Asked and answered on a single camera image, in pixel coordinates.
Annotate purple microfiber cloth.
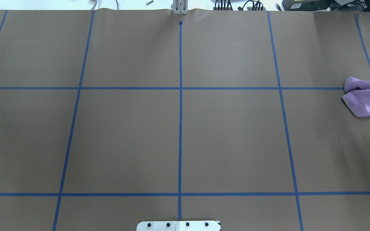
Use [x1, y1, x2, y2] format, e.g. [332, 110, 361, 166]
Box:
[342, 77, 370, 117]

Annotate black cables on bench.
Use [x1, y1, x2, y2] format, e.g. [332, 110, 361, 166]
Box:
[213, 0, 266, 11]

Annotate black equipment box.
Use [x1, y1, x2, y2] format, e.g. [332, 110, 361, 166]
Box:
[282, 0, 370, 12]

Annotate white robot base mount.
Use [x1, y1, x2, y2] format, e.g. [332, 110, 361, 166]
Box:
[136, 220, 221, 231]

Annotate grey aluminium post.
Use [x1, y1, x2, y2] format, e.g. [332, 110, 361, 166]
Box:
[171, 0, 189, 15]

